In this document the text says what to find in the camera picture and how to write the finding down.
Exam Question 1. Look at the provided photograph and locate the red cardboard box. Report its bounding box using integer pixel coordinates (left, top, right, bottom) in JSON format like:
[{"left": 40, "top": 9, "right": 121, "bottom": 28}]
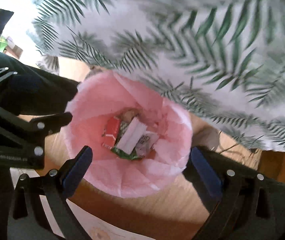
[{"left": 102, "top": 116, "right": 121, "bottom": 150}]

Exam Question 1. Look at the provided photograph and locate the pink trash bag bin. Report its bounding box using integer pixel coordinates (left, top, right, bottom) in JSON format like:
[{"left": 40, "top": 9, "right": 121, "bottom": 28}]
[{"left": 64, "top": 71, "right": 193, "bottom": 198}]

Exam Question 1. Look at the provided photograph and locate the brown paper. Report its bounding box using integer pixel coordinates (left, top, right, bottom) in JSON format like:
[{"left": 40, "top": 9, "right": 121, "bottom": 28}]
[{"left": 120, "top": 109, "right": 139, "bottom": 124}]

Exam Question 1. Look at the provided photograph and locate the green white medicine box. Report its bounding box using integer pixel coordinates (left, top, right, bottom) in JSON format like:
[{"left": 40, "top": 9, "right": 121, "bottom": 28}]
[{"left": 111, "top": 117, "right": 159, "bottom": 160}]

